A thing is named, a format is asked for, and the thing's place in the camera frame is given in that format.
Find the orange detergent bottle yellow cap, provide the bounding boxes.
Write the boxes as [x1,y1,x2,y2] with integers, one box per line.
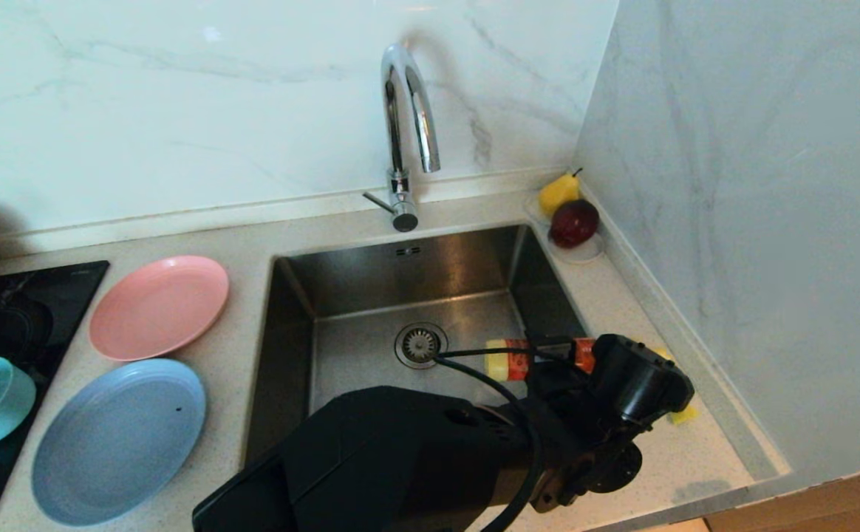
[484,337,598,383]

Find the yellow fish-shaped sponge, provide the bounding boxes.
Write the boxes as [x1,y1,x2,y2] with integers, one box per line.
[650,346,700,427]

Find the stainless steel sink basin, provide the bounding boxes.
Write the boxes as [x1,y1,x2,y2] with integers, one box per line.
[242,224,595,474]

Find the small white dish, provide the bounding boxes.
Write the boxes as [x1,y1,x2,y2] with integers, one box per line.
[524,189,605,265]

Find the dark red apple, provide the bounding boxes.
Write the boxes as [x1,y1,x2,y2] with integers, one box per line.
[549,199,600,249]

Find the round metal drain strainer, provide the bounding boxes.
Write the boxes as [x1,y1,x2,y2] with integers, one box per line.
[394,321,449,370]

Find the yellow pear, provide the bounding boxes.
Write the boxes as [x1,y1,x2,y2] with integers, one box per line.
[538,168,583,218]

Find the chrome gooseneck faucet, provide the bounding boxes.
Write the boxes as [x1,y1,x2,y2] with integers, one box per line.
[361,43,443,233]

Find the wooden cabinet panel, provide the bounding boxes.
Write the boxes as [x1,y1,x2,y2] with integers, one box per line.
[703,460,860,532]

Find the pink plastic plate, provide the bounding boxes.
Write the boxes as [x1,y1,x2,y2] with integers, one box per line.
[89,255,230,362]

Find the blue plastic plate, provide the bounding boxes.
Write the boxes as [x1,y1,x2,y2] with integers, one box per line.
[31,358,208,528]

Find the black glass cooktop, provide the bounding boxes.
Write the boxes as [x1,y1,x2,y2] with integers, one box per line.
[0,260,111,532]

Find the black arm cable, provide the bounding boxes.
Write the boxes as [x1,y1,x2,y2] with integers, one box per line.
[432,341,602,532]

